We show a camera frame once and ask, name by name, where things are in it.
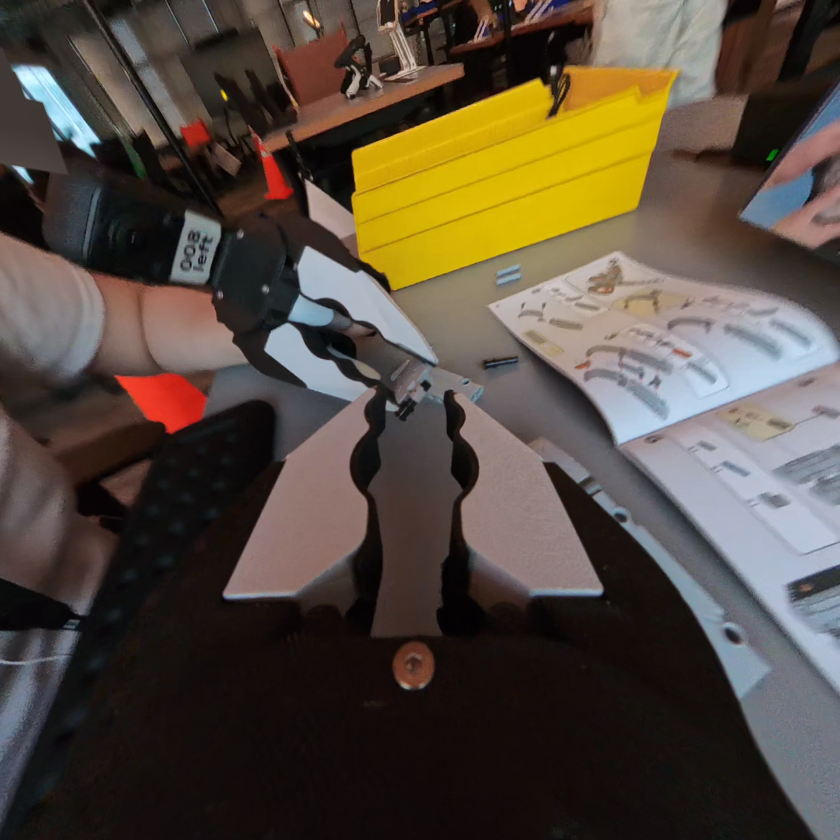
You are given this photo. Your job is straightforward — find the person's left forearm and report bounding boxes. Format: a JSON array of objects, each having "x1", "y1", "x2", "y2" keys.
[{"x1": 92, "y1": 272, "x2": 263, "y2": 376}]

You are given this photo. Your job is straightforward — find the grey desk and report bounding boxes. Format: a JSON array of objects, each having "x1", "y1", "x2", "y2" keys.
[{"x1": 206, "y1": 92, "x2": 840, "y2": 840}]

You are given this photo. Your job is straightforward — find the brown chair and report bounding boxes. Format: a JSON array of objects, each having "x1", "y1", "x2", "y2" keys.
[{"x1": 274, "y1": 26, "x2": 352, "y2": 109}]

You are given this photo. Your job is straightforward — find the yellow storage bin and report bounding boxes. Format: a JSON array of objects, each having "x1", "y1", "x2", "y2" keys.
[{"x1": 351, "y1": 66, "x2": 680, "y2": 291}]

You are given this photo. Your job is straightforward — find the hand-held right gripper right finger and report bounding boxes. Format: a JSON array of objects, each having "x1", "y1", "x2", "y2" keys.
[{"x1": 437, "y1": 390, "x2": 604, "y2": 635}]

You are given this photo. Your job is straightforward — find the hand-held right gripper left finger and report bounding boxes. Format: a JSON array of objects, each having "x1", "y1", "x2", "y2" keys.
[{"x1": 223, "y1": 387, "x2": 387, "y2": 635}]

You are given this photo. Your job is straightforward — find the white instruction booklet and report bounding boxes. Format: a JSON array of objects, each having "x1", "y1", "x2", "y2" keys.
[{"x1": 489, "y1": 251, "x2": 840, "y2": 693}]

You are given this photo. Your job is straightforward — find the black device with green light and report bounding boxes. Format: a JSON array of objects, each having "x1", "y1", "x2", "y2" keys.
[{"x1": 730, "y1": 85, "x2": 831, "y2": 168}]

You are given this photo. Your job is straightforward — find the hanging white paper sheet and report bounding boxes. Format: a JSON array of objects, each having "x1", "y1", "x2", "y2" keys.
[{"x1": 305, "y1": 180, "x2": 361, "y2": 260}]

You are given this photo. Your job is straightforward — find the wooden background table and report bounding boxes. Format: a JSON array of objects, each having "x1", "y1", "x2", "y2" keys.
[{"x1": 279, "y1": 62, "x2": 466, "y2": 155}]

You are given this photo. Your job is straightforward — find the striped orange traffic cone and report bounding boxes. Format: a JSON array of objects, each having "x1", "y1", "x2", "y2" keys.
[{"x1": 252, "y1": 128, "x2": 295, "y2": 201}]

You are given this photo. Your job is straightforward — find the light grey plate with bolt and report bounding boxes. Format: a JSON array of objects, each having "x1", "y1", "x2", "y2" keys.
[{"x1": 532, "y1": 438, "x2": 770, "y2": 698}]

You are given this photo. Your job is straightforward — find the black perforated wrist rest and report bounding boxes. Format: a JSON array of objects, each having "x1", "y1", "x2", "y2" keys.
[{"x1": 13, "y1": 399, "x2": 278, "y2": 808}]

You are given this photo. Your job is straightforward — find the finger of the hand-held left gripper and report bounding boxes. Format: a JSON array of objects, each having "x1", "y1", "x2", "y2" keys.
[
  {"x1": 289, "y1": 246, "x2": 439, "y2": 370},
  {"x1": 264, "y1": 320, "x2": 396, "y2": 403}
]

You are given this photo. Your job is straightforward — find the black cable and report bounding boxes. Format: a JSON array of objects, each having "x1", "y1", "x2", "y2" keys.
[{"x1": 543, "y1": 66, "x2": 573, "y2": 120}]

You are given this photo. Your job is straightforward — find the black shoulder strap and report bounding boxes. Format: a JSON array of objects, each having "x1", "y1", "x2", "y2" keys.
[{"x1": 0, "y1": 577, "x2": 86, "y2": 634}]

